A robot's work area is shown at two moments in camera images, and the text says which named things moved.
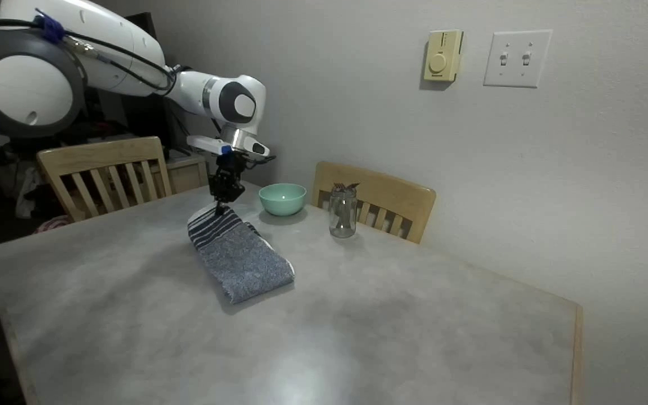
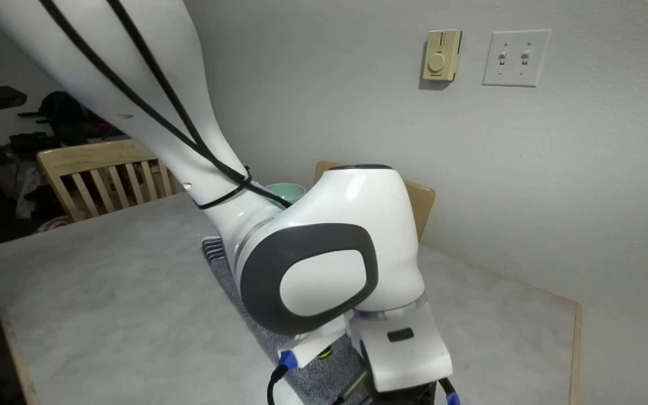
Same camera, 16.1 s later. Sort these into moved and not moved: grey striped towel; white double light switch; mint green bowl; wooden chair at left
Moved: grey striped towel
Not moved: wooden chair at left; white double light switch; mint green bowl
